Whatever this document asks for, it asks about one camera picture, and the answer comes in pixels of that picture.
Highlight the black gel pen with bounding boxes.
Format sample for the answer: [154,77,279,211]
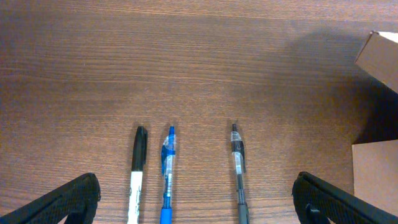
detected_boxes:
[231,124,250,224]

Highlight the open cardboard box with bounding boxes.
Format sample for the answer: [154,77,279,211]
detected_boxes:
[352,31,397,215]

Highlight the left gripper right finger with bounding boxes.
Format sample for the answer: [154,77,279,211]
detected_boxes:
[292,172,397,224]

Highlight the blue gel pen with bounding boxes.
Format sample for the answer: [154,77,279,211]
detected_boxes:
[159,126,176,224]

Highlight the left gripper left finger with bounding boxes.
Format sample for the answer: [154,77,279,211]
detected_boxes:
[1,173,101,224]

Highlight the black white marker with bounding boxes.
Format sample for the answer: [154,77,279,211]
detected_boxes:
[127,126,147,224]

